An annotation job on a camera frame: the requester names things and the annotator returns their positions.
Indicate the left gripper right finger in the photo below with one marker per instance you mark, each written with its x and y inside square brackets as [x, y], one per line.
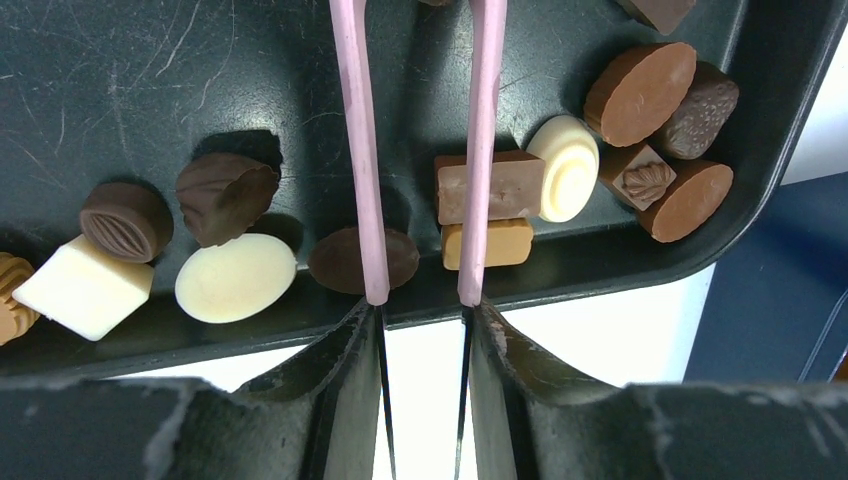
[536, 417]

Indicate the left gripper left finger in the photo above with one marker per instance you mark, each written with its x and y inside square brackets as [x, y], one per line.
[312, 417]

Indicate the black chocolate tray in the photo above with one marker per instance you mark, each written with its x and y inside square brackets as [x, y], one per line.
[99, 91]

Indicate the pink cat paw tongs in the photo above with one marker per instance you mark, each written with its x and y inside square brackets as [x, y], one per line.
[489, 21]

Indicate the white oval flat chocolate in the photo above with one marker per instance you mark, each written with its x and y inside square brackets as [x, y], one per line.
[229, 283]

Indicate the caramel square chocolate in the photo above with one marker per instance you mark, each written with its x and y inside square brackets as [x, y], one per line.
[509, 242]

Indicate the milk chocolate bar piece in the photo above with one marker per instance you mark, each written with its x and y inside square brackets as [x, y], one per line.
[515, 192]

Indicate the dark ribbed round chocolate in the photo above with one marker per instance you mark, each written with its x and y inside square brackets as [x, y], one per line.
[127, 221]

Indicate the white cube chocolate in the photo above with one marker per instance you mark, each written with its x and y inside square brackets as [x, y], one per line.
[86, 290]

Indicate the brown oval chocolate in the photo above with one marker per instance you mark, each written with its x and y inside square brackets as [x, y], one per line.
[692, 197]

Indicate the blue tin lid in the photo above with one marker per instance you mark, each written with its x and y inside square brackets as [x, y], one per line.
[777, 304]

